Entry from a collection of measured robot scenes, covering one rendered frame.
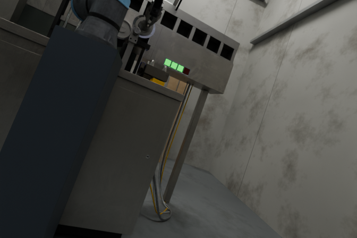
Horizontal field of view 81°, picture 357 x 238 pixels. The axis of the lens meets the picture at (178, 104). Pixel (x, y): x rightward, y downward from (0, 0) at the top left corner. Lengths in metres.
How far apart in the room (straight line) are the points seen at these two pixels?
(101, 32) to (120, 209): 0.87
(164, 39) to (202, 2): 3.26
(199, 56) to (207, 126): 2.80
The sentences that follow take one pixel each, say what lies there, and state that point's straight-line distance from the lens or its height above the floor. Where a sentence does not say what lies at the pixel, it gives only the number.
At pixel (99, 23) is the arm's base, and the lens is 0.80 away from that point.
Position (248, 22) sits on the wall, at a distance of 5.27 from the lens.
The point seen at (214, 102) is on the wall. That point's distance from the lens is 4.56.
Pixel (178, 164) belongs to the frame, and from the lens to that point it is 2.07.
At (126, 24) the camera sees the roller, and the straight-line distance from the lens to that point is 1.44.
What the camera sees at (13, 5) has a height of 1.04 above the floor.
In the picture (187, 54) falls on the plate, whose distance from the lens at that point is 1.86.
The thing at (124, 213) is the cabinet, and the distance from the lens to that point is 1.26.
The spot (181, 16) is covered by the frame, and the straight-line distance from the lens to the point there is 1.93.
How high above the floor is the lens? 0.75
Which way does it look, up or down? 5 degrees up
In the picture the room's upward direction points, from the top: 20 degrees clockwise
